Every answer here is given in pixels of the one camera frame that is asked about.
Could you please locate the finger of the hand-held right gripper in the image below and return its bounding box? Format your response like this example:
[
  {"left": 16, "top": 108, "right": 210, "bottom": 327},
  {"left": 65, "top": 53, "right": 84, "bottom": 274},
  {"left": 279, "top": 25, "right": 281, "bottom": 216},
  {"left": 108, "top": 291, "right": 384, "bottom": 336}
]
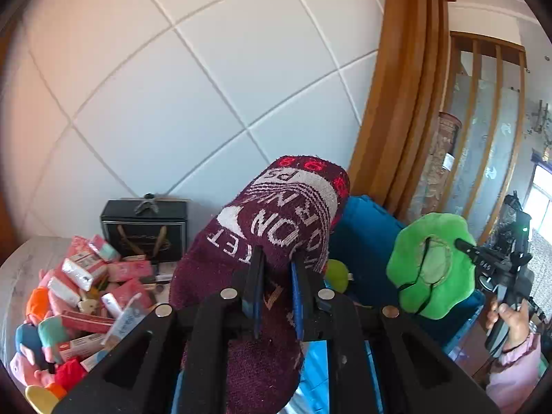
[{"left": 455, "top": 238, "right": 490, "bottom": 268}]

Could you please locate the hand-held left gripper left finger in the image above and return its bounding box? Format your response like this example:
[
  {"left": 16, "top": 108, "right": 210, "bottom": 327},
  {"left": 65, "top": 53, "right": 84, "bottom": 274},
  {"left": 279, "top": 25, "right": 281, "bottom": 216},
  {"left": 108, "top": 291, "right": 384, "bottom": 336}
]
[{"left": 52, "top": 246, "right": 266, "bottom": 414}]

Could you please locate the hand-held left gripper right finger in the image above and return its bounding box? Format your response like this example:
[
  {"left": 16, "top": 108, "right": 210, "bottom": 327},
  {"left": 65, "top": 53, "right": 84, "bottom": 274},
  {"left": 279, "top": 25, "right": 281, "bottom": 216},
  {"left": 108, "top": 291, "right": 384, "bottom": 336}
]
[{"left": 290, "top": 259, "right": 503, "bottom": 414}]

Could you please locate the green flower-shaped plush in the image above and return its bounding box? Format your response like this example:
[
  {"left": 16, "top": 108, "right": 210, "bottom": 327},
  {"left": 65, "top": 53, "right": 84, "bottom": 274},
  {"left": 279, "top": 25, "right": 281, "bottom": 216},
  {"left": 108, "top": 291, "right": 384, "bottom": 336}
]
[{"left": 385, "top": 213, "right": 479, "bottom": 321}]

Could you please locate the blue plastic crate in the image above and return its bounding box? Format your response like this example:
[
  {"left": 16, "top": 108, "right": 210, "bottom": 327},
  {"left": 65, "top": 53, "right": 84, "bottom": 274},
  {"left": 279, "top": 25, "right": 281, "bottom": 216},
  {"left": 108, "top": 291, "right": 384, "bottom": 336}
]
[{"left": 172, "top": 194, "right": 486, "bottom": 414}]

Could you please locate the person's right forearm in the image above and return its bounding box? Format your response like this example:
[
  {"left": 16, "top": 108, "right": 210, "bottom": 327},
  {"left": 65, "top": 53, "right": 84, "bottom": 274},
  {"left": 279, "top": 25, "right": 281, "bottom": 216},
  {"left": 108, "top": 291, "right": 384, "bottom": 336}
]
[{"left": 485, "top": 332, "right": 548, "bottom": 414}]

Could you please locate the person's right hand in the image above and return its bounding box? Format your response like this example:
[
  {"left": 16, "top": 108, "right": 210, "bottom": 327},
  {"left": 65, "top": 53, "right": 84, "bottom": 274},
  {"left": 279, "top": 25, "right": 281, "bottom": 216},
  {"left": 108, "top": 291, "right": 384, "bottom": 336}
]
[{"left": 485, "top": 297, "right": 533, "bottom": 356}]

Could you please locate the green one-eyed monster plush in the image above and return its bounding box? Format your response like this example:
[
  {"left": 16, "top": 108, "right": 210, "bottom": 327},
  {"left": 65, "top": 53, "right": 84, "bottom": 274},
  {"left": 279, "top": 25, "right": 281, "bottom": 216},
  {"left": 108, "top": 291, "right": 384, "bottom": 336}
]
[{"left": 323, "top": 259, "right": 352, "bottom": 293}]

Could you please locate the window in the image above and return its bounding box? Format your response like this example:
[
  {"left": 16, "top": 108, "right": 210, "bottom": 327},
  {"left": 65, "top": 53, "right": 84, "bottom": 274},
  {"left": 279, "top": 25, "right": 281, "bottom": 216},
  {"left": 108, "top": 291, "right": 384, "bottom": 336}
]
[{"left": 528, "top": 151, "right": 552, "bottom": 234}]

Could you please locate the rolled patterned carpet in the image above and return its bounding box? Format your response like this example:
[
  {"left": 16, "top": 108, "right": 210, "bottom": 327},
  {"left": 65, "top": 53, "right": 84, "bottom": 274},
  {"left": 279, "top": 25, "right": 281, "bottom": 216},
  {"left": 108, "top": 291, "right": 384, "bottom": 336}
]
[{"left": 410, "top": 112, "right": 462, "bottom": 216}]

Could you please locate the wooden frosted glass screen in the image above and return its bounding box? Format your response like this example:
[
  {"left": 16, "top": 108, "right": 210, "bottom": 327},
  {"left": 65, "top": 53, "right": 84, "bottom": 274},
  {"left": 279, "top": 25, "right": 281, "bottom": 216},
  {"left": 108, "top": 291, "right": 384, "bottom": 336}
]
[{"left": 440, "top": 30, "right": 529, "bottom": 242}]

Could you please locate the black gift box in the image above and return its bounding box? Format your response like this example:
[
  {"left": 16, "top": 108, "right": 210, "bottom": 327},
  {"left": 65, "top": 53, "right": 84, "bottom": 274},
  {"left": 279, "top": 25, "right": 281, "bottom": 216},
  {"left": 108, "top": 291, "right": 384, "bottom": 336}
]
[{"left": 100, "top": 193, "right": 189, "bottom": 264}]

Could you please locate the pink white tissue pack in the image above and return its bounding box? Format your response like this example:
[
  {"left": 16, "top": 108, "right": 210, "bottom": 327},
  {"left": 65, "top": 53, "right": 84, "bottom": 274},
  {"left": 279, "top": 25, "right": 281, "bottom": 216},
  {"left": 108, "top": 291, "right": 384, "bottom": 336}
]
[{"left": 101, "top": 278, "right": 156, "bottom": 324}]

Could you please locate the white blue packet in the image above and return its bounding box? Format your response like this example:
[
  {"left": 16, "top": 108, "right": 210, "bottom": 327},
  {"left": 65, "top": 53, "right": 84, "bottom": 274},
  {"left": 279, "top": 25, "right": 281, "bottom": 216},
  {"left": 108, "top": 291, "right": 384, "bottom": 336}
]
[{"left": 103, "top": 299, "right": 149, "bottom": 346}]

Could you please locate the pink flat carton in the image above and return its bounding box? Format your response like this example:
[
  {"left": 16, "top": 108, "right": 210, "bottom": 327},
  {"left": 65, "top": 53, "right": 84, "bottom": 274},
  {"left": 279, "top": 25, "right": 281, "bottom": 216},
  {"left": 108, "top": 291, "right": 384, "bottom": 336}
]
[{"left": 108, "top": 261, "right": 154, "bottom": 283}]

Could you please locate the red white carton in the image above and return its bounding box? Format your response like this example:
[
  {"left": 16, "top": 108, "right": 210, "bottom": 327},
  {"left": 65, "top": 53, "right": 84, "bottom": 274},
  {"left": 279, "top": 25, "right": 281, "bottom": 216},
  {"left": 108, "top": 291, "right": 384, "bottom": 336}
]
[{"left": 60, "top": 310, "right": 115, "bottom": 333}]

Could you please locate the red white tissue pack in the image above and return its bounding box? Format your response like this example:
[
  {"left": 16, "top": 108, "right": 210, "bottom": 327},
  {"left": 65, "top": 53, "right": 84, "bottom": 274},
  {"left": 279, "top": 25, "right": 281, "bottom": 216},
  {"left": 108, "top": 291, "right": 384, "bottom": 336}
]
[{"left": 62, "top": 246, "right": 108, "bottom": 292}]

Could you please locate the orange plush toy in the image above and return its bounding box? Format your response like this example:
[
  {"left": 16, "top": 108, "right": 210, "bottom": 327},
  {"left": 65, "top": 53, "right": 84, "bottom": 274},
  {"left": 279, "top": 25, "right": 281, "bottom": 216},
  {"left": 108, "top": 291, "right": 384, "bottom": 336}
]
[{"left": 26, "top": 288, "right": 55, "bottom": 326}]

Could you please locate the pink pig plush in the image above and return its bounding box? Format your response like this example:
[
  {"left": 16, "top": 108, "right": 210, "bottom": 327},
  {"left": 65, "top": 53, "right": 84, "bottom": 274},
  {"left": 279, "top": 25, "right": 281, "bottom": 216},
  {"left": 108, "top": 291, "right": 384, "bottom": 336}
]
[{"left": 9, "top": 315, "right": 72, "bottom": 386}]

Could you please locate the metal wall ornament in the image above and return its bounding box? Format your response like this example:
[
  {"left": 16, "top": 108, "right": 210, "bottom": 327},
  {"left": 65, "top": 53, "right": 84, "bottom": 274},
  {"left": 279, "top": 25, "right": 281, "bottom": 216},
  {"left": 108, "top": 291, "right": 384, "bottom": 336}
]
[{"left": 524, "top": 99, "right": 552, "bottom": 134}]

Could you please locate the curved wooden frame post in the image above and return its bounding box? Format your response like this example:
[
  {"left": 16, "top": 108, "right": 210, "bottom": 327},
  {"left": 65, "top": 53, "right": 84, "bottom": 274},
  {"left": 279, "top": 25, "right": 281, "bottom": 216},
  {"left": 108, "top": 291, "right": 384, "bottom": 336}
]
[{"left": 349, "top": 0, "right": 455, "bottom": 225}]

